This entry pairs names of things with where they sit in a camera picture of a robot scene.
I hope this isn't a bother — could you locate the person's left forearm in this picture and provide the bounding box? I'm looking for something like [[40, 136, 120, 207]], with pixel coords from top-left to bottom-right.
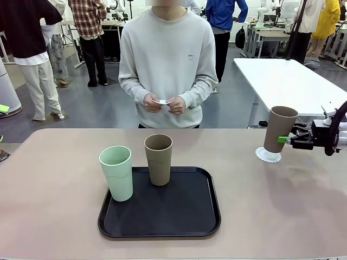
[[180, 78, 219, 108]]

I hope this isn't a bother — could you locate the bystander in blue shirt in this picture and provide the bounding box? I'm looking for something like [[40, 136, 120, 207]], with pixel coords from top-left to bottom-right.
[[205, 0, 249, 94]]

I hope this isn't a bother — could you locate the white paper doily coaster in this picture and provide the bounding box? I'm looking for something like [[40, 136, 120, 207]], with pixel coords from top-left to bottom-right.
[[254, 146, 282, 163], [151, 97, 177, 105]]

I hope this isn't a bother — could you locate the bystander in white shirt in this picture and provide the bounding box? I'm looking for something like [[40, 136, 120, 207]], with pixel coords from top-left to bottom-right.
[[187, 0, 202, 16]]

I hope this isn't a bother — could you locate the bystander in plaid shirt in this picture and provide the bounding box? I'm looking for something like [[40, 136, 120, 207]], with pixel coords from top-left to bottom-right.
[[67, 0, 109, 88]]

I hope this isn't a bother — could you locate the black plastic tray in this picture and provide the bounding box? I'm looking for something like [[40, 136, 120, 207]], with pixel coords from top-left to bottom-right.
[[97, 166, 222, 239]]

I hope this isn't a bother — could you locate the bystander in black shirt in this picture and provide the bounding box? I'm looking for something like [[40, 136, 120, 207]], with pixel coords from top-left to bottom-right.
[[0, 0, 66, 122]]

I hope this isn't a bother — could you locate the black hanging bag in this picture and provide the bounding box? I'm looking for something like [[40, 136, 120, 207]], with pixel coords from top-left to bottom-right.
[[235, 26, 246, 50]]

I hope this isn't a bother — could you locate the person's right hand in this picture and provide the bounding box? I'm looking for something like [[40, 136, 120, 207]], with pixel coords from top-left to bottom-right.
[[143, 93, 163, 113]]

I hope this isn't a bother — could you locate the grey background desk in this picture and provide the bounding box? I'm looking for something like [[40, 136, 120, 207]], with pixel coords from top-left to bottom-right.
[[242, 23, 292, 59]]

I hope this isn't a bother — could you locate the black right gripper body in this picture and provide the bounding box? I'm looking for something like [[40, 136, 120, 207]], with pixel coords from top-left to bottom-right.
[[311, 120, 337, 150]]

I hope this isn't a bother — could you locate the person's right forearm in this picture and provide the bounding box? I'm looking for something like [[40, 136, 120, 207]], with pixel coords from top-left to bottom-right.
[[119, 78, 151, 105]]

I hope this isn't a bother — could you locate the black cable sleeve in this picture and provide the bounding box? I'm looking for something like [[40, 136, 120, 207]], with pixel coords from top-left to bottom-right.
[[324, 100, 347, 157]]

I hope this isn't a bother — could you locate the bystander in yellow dress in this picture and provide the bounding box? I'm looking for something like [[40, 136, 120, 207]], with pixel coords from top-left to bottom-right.
[[307, 0, 341, 59]]

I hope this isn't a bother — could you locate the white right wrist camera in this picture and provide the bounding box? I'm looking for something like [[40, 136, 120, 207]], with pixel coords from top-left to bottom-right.
[[321, 105, 336, 126]]

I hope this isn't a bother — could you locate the person's left hand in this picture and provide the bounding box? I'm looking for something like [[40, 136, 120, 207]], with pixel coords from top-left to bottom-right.
[[168, 95, 187, 115]]

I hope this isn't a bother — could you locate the grey cloth bundle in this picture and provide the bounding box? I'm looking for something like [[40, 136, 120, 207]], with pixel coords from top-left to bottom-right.
[[303, 56, 320, 72]]

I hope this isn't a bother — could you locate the person in grey sweatshirt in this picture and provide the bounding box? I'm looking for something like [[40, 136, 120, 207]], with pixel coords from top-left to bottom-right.
[[118, 5, 219, 129]]

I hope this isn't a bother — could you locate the brown tall cup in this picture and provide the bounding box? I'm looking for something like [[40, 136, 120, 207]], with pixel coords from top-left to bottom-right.
[[263, 106, 299, 154], [144, 134, 174, 187]]

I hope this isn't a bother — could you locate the white background table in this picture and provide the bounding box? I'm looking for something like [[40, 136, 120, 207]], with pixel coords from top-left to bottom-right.
[[233, 57, 347, 128]]

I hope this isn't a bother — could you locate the white cylindrical pedestal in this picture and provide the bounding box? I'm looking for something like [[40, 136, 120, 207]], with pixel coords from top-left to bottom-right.
[[0, 58, 23, 118]]

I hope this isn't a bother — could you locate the pale green tall cup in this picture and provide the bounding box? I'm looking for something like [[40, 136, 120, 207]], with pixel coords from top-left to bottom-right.
[[99, 145, 134, 203]]

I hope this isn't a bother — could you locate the bystander in patterned skirt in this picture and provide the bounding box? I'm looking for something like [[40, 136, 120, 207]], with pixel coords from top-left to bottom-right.
[[40, 0, 70, 88]]

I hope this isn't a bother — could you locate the bystander in cream jacket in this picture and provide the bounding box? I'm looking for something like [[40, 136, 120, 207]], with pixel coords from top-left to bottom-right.
[[287, 0, 326, 65]]

